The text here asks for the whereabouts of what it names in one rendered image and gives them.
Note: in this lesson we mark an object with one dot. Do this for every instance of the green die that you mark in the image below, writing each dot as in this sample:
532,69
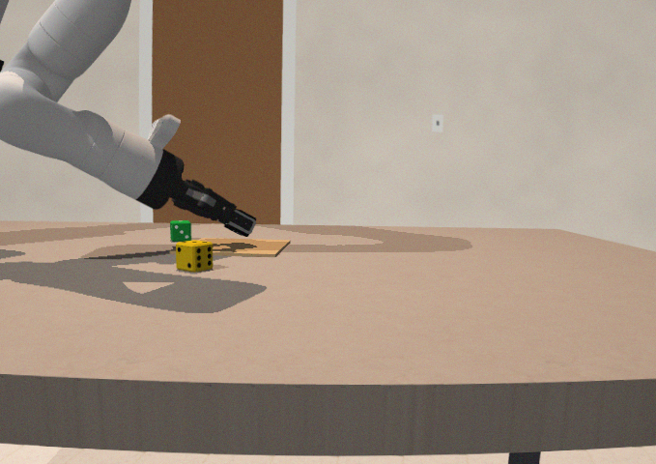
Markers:
180,230

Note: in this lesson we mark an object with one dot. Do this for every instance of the tan square mat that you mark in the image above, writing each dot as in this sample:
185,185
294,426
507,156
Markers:
247,247

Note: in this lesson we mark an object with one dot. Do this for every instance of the yellow die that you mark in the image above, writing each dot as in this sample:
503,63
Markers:
194,256

